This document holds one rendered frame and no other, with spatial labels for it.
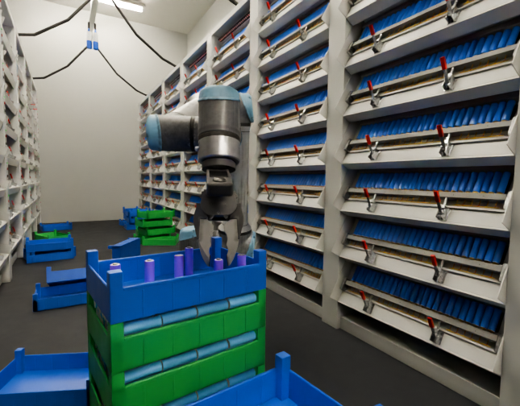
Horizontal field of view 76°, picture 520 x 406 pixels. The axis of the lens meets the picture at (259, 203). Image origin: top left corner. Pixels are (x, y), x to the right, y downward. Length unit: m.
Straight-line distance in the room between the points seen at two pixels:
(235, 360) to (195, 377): 0.08
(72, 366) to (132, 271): 0.63
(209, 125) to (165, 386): 0.49
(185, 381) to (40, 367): 0.78
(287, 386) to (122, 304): 0.31
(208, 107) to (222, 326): 0.44
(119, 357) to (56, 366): 0.77
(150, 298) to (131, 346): 0.08
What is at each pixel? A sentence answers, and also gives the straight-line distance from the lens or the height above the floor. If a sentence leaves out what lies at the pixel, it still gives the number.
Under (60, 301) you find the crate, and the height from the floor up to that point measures 0.03.
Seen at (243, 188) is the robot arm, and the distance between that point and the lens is 1.41.
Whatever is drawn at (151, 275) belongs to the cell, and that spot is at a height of 0.44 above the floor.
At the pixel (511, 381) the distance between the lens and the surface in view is 1.15.
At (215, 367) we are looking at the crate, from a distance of 0.70.
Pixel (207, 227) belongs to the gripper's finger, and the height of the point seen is 0.53.
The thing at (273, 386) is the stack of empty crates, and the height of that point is 0.26.
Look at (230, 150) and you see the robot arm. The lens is 0.69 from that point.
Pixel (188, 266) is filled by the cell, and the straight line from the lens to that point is 0.78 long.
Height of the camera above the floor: 0.62
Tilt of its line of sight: 4 degrees down
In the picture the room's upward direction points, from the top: 1 degrees clockwise
